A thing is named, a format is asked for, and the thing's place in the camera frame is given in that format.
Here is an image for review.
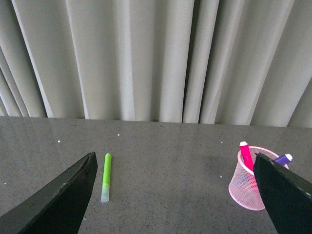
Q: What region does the pink mesh pen cup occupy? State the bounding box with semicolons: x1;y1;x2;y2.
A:
228;146;288;211

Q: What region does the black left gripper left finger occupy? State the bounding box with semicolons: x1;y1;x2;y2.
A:
0;152;98;234

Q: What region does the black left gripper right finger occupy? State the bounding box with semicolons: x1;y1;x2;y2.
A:
253;153;312;234

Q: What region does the white pleated curtain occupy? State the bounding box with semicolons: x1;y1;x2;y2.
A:
0;0;312;128

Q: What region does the purple highlighter pen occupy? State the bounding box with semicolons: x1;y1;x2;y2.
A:
274;154;293;166

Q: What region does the green highlighter pen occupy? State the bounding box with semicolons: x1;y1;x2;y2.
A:
100;153;112;203

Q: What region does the pink highlighter pen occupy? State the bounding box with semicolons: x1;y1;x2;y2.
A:
239;141;256;191

